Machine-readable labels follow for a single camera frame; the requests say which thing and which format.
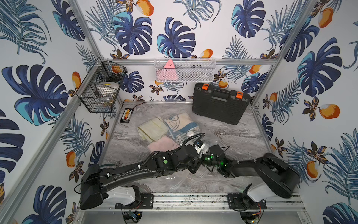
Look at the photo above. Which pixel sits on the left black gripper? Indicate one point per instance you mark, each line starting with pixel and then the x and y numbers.
pixel 194 158

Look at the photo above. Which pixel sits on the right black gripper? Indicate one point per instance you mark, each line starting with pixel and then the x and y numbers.
pixel 202 156

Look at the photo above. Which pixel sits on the pink towel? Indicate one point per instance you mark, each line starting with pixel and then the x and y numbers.
pixel 162 145

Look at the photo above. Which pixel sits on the blue white patterned towel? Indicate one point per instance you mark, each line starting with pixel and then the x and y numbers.
pixel 181 123

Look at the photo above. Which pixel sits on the clear plastic vacuum bag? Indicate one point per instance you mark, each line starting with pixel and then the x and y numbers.
pixel 128 147

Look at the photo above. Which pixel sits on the cream striped towel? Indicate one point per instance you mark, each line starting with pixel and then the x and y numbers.
pixel 153 130

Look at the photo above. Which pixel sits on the black white striped towel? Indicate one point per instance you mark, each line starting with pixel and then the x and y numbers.
pixel 180 138

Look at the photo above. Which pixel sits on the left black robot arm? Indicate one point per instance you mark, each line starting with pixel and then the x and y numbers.
pixel 96 184

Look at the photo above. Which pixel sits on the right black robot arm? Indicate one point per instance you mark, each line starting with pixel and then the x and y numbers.
pixel 278 178

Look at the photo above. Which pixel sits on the white round bag valve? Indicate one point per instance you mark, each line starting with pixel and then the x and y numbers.
pixel 190 133

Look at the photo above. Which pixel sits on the black plastic tool case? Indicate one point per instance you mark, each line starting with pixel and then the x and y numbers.
pixel 227 106

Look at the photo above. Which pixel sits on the small black battery box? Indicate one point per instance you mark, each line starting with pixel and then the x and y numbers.
pixel 126 116

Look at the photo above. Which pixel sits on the pink triangular object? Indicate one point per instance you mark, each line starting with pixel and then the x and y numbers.
pixel 168 72

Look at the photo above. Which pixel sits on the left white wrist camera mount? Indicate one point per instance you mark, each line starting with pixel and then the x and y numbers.
pixel 199 146

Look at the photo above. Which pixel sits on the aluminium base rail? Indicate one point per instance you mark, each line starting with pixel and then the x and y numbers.
pixel 206 202

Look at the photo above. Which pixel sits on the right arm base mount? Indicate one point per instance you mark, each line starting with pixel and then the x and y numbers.
pixel 242 202

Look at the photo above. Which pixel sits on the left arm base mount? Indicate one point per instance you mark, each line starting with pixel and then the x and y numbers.
pixel 131 198

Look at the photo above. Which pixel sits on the clear mesh wall tray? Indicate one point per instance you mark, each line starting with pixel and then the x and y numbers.
pixel 195 70

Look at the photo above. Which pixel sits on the black wire basket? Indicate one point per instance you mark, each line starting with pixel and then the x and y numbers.
pixel 102 86

